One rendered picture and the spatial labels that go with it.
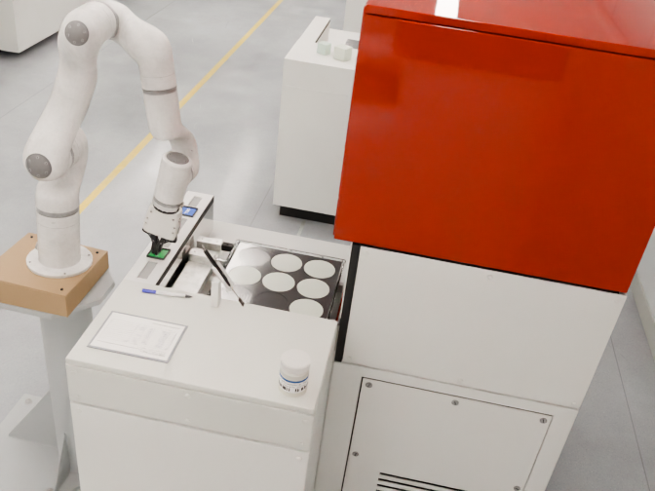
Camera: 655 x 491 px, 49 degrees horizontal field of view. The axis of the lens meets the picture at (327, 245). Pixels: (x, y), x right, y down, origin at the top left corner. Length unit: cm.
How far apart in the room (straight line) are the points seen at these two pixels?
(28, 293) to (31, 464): 88
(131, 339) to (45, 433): 109
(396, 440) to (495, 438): 30
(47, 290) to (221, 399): 68
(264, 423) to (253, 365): 14
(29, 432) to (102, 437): 96
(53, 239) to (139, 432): 63
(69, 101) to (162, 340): 67
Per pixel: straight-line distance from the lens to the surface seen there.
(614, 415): 348
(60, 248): 223
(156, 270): 214
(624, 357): 384
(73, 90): 200
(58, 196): 216
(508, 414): 215
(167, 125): 195
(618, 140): 171
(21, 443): 299
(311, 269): 227
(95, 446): 206
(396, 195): 175
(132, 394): 186
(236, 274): 223
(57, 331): 239
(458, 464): 231
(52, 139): 204
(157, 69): 191
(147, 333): 190
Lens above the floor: 220
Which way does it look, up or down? 33 degrees down
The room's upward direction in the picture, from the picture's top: 7 degrees clockwise
